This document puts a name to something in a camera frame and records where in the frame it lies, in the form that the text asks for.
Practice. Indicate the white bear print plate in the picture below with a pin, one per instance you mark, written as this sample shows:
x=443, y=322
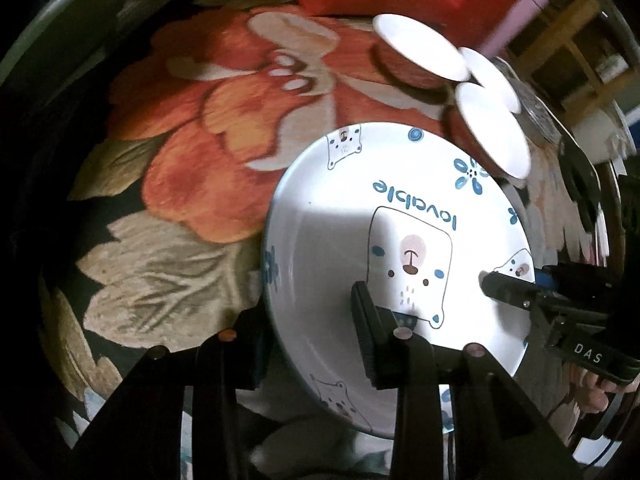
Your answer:
x=420, y=222

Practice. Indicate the white bowl red outside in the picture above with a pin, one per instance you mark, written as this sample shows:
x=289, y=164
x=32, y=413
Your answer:
x=489, y=77
x=486, y=129
x=416, y=54

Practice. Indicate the wooden chair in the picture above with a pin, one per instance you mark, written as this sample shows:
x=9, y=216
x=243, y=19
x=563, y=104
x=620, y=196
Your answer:
x=581, y=58

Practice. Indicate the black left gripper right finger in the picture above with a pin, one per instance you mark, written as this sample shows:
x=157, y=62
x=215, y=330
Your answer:
x=396, y=358

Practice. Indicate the right hand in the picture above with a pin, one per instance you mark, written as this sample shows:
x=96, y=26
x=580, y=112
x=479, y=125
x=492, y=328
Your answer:
x=591, y=391

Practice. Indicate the pink thermos bottle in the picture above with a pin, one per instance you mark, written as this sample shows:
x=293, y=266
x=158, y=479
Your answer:
x=517, y=18

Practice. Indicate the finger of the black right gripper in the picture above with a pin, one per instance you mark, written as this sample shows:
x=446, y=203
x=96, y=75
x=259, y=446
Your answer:
x=512, y=291
x=552, y=277

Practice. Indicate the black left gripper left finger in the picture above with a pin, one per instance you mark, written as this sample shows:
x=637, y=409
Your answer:
x=234, y=359

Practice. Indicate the round metal perforated lid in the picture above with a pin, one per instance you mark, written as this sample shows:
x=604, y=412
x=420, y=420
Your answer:
x=533, y=117

